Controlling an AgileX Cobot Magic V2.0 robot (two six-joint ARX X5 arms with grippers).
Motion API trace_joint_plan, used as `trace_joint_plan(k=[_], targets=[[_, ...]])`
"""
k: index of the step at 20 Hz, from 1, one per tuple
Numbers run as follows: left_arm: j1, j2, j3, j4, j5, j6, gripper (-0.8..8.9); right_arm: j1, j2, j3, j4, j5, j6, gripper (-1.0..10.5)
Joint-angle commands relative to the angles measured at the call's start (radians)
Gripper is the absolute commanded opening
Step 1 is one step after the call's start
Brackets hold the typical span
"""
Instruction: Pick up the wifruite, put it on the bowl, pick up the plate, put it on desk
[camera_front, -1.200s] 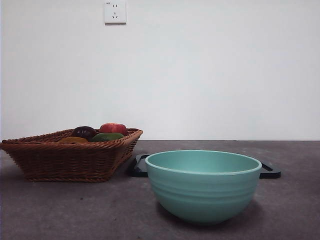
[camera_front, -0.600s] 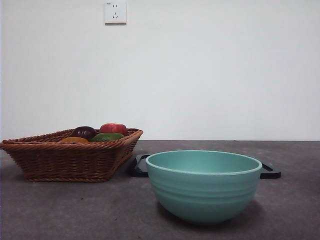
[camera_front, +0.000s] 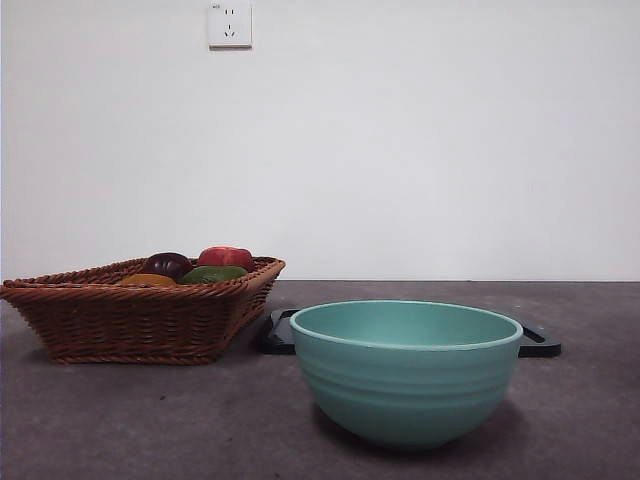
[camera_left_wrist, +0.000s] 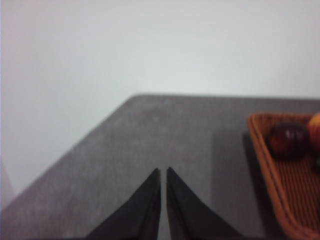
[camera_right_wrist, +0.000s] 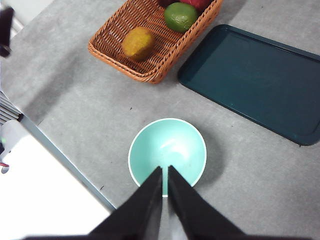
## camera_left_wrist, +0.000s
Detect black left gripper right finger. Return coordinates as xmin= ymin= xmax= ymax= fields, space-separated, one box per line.
xmin=166 ymin=166 xmax=241 ymax=240

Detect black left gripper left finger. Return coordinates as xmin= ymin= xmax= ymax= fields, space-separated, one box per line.
xmin=86 ymin=167 xmax=162 ymax=240

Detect brown wicker basket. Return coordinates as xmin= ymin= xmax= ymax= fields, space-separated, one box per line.
xmin=247 ymin=112 xmax=320 ymax=240

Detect dark purple round fruit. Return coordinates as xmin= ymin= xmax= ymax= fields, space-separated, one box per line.
xmin=266 ymin=121 xmax=311 ymax=160

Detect red apple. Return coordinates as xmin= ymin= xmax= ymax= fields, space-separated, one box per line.
xmin=307 ymin=112 xmax=320 ymax=147

